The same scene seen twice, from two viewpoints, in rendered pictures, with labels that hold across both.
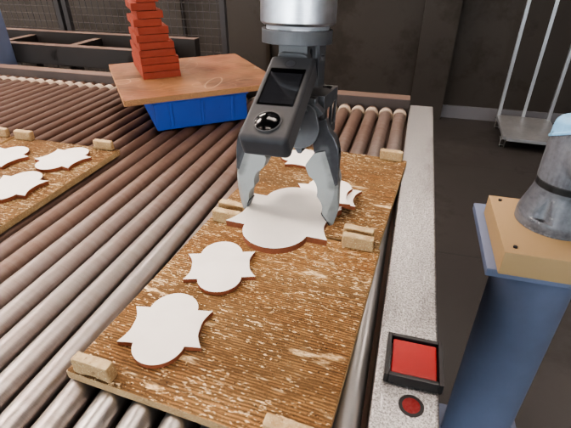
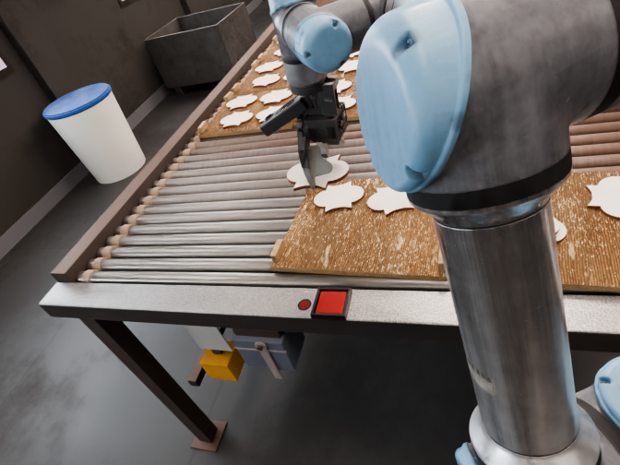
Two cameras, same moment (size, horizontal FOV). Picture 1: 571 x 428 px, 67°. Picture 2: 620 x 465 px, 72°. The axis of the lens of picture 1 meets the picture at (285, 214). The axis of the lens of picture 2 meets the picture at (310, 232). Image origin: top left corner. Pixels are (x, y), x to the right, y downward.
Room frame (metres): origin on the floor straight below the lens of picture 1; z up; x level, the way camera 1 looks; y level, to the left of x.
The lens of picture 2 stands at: (0.52, -0.77, 1.63)
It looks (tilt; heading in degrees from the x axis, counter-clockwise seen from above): 39 degrees down; 101
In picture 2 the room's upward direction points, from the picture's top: 19 degrees counter-clockwise
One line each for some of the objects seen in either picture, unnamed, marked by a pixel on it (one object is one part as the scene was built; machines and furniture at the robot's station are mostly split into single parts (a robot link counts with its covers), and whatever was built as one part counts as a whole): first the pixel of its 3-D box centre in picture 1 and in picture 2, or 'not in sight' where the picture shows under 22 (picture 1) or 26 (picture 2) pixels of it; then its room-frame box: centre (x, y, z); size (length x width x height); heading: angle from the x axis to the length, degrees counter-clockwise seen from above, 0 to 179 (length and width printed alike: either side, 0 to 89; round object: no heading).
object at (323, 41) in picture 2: not in sight; (327, 34); (0.51, -0.11, 1.43); 0.11 x 0.11 x 0.08; 17
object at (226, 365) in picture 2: not in sight; (212, 344); (0.03, -0.08, 0.74); 0.09 x 0.08 x 0.24; 164
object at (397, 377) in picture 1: (413, 361); (331, 303); (0.40, -0.18, 0.92); 0.08 x 0.08 x 0.02; 74
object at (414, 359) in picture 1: (413, 362); (331, 304); (0.40, -0.18, 0.92); 0.06 x 0.06 x 0.01; 74
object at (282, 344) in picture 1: (249, 303); (367, 221); (0.51, 0.06, 0.93); 0.41 x 0.35 x 0.02; 161
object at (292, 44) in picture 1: (297, 88); (317, 110); (0.47, -0.01, 1.28); 0.09 x 0.08 x 0.12; 161
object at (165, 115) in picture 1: (191, 98); not in sight; (1.48, 0.32, 0.97); 0.31 x 0.31 x 0.10; 24
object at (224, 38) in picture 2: not in sight; (207, 51); (-0.94, 4.43, 0.34); 1.01 x 0.80 x 0.67; 165
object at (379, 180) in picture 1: (319, 186); (559, 223); (0.91, -0.08, 0.93); 0.41 x 0.35 x 0.02; 159
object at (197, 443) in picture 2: not in sight; (160, 382); (-0.32, 0.04, 0.43); 0.12 x 0.12 x 0.85; 74
